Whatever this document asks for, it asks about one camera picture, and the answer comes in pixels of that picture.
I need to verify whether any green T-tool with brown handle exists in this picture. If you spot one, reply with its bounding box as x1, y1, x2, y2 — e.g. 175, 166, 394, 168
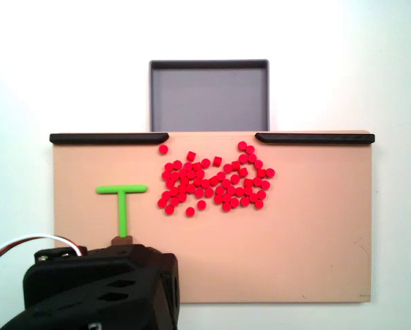
96, 184, 148, 246

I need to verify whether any beige flat board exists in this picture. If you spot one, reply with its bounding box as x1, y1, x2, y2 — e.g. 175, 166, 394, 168
50, 129, 375, 304

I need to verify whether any grey plastic tray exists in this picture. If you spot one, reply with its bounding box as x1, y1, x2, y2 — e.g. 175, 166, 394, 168
148, 58, 271, 133

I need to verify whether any white red black servo cable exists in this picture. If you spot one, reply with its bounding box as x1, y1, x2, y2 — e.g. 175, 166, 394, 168
0, 234, 83, 270

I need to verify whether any black foam rail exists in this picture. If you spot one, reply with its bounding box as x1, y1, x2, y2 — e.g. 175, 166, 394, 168
49, 132, 170, 145
255, 132, 376, 145

